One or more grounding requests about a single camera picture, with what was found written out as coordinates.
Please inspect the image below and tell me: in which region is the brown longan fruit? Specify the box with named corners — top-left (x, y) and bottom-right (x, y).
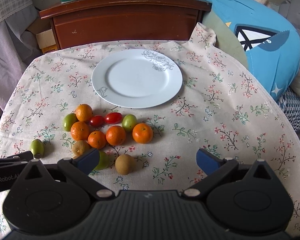
top-left (115, 154), bottom-right (135, 175)
top-left (71, 140), bottom-right (90, 157)

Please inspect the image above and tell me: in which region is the green jujube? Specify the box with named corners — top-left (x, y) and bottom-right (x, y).
top-left (94, 151), bottom-right (110, 171)
top-left (63, 113), bottom-right (78, 132)
top-left (121, 114), bottom-right (138, 132)
top-left (30, 139), bottom-right (44, 159)

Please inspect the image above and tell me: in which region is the orange mandarin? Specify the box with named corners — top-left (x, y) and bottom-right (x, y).
top-left (75, 104), bottom-right (93, 122)
top-left (70, 121), bottom-right (90, 141)
top-left (106, 126), bottom-right (126, 146)
top-left (88, 131), bottom-right (107, 150)
top-left (132, 123), bottom-right (153, 144)

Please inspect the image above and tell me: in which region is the red cherry tomato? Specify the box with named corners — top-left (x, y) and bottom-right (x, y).
top-left (89, 115), bottom-right (105, 128)
top-left (104, 112), bottom-right (123, 125)

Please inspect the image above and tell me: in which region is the white floral plate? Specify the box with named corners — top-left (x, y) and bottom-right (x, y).
top-left (91, 49), bottom-right (183, 109)

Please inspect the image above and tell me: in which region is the blue shark plush pillow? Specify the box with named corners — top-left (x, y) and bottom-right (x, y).
top-left (206, 0), bottom-right (300, 100)

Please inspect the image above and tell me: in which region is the cardboard box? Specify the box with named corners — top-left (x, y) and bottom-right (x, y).
top-left (36, 29), bottom-right (58, 54)

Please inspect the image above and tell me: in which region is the dark wooden cabinet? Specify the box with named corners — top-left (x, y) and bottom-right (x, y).
top-left (39, 0), bottom-right (211, 49)

